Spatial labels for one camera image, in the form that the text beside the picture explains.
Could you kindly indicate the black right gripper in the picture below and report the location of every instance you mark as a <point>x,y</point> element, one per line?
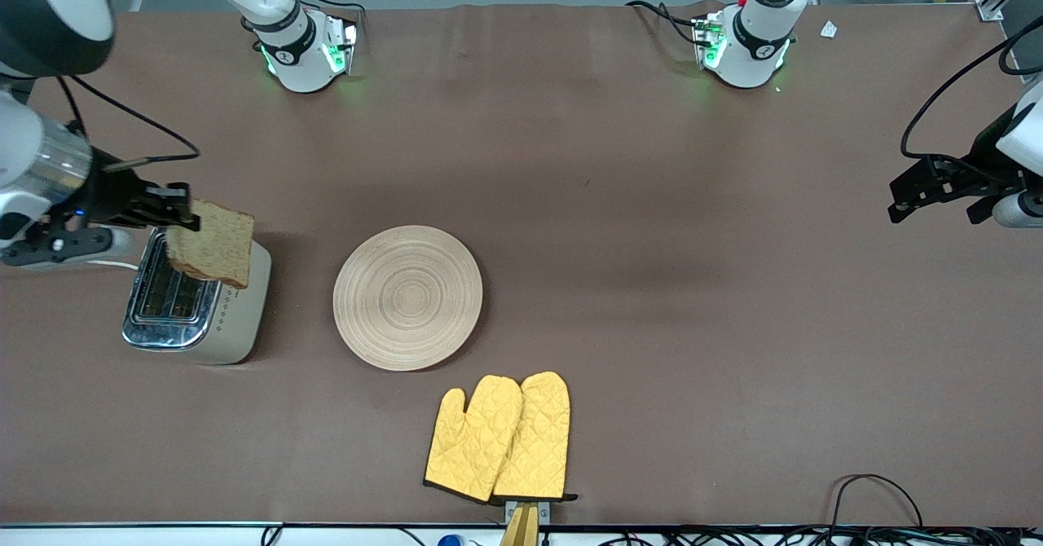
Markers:
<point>109,196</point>

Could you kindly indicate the small white paper scrap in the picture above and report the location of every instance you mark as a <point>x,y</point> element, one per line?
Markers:
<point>829,29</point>

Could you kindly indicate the beige and chrome toaster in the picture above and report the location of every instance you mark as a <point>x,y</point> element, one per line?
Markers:
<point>232,318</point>

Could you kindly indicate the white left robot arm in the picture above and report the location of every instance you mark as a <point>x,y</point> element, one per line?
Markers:
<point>754,49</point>

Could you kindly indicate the round wooden plate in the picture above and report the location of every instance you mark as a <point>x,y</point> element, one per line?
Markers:
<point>407,297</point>

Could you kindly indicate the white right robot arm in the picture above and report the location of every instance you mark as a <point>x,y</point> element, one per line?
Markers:
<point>49,8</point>

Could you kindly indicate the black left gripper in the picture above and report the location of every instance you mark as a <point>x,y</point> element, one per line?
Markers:
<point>975,165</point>

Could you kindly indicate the brown toast slice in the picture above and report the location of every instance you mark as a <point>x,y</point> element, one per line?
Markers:
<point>216,244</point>

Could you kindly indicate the yellow quilted oven mitt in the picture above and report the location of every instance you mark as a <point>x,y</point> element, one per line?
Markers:
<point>539,440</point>
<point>473,440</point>

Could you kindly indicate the small blue object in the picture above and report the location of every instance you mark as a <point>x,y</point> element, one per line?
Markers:
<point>450,541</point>

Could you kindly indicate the brown table cover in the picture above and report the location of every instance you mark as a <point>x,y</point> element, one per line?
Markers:
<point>652,326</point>

